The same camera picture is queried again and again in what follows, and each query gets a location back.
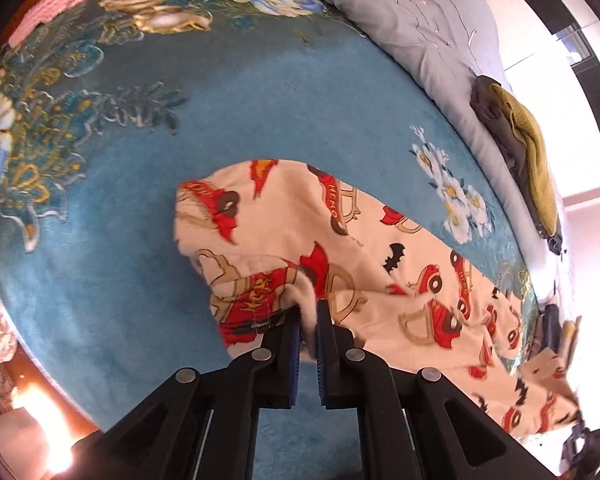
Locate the white wardrobe with black stripe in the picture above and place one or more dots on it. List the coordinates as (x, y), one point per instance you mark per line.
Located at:
(545, 60)

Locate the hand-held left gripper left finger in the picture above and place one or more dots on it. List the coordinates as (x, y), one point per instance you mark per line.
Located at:
(292, 360)

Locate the olive knitted sweater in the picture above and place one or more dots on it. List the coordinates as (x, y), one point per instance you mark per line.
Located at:
(530, 150)

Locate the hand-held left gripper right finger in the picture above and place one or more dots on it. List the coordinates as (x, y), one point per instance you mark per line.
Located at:
(323, 360)

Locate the pink knitted cloth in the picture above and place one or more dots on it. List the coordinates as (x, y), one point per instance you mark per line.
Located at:
(55, 5)

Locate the dark navy garment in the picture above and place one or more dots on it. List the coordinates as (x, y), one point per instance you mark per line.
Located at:
(551, 327)

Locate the dark grey garment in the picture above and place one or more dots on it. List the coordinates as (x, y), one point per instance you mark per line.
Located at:
(490, 110)

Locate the cream car-print pants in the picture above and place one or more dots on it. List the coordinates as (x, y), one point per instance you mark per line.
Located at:
(380, 260)

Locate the grey-blue daisy duvet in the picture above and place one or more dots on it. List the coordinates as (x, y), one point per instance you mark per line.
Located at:
(420, 35)

